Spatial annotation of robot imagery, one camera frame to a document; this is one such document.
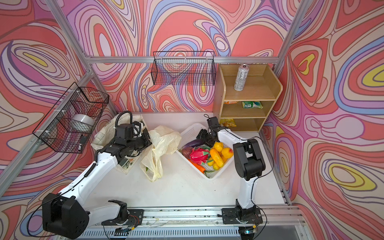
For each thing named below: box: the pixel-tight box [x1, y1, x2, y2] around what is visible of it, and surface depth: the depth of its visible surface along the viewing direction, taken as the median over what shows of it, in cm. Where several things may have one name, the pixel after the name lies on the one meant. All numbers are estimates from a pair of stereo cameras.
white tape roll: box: [72, 113, 96, 126], surface depth 75 cm
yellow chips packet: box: [219, 118, 237, 127], surface depth 110 cm
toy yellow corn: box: [210, 148, 224, 168], surface depth 86 cm
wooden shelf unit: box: [213, 64, 283, 132], surface depth 93 cm
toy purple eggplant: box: [182, 139, 206, 148], surface depth 100 cm
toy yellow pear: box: [221, 147, 234, 159], surface depth 87 cm
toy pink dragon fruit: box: [189, 148, 210, 165], surface depth 87 cm
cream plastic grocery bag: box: [140, 125, 182, 182], surface depth 75 cm
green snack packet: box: [242, 101, 263, 109], surface depth 101 cm
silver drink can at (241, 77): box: [233, 63, 250, 92], surface depth 82 cm
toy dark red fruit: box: [181, 146, 193, 159], surface depth 91 cm
